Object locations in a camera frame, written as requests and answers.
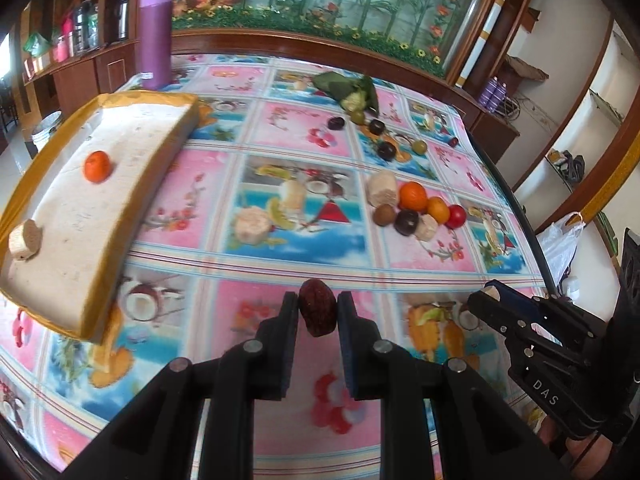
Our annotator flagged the steel vacuum flask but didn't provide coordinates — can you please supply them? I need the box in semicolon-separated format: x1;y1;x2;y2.
116;0;132;41

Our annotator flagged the dark purple plum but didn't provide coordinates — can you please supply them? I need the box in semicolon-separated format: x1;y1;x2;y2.
393;209;420;236

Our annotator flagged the printed pink tablecloth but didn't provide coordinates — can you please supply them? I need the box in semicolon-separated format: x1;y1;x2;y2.
0;52;556;480

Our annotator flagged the green leaf bundle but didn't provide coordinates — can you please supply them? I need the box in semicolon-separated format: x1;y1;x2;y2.
312;71;381;111

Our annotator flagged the green bag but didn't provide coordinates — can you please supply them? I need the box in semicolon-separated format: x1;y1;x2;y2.
22;32;53;58

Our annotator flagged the purple thermos bottle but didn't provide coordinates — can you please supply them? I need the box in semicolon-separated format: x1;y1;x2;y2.
137;0;176;92

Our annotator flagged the wooden cabinet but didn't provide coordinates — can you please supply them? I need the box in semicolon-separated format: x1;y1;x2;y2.
15;0;141;121

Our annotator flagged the white plastic bag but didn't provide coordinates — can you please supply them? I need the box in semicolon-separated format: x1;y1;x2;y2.
537;212;586;291

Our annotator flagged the dark bundle on shelf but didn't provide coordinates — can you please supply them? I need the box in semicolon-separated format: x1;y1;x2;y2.
550;150;586;181

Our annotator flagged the dark red date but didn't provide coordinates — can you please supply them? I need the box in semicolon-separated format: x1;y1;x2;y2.
299;280;331;338

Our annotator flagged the white rolled poster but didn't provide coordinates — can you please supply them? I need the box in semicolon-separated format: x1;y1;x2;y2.
457;2;503;88

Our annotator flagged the yellow-orange mandarin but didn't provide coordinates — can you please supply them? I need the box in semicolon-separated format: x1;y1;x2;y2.
426;196;451;224

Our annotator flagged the brown cardboard piece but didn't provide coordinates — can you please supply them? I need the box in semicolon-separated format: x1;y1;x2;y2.
502;52;548;83

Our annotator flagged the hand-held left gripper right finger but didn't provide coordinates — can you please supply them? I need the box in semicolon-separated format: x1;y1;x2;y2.
336;290;566;480

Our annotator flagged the white foam box yellow tape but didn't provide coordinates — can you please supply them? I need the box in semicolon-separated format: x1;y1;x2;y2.
0;89;201;346

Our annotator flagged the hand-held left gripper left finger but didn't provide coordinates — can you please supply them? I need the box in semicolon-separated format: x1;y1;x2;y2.
65;291;301;480

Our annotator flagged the deep orange mandarin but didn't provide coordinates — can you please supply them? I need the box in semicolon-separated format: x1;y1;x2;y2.
82;150;113;183

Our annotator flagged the bamboo and flower mural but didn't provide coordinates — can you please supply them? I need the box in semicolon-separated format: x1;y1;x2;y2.
172;0;501;78

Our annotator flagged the large orange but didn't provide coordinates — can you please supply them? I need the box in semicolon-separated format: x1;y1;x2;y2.
398;181;429;212

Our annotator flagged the white bucket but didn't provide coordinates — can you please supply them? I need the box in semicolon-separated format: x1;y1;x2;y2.
31;112;63;153

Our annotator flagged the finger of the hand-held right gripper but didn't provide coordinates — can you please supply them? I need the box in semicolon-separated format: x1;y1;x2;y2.
482;280;556;312
467;291;531;346

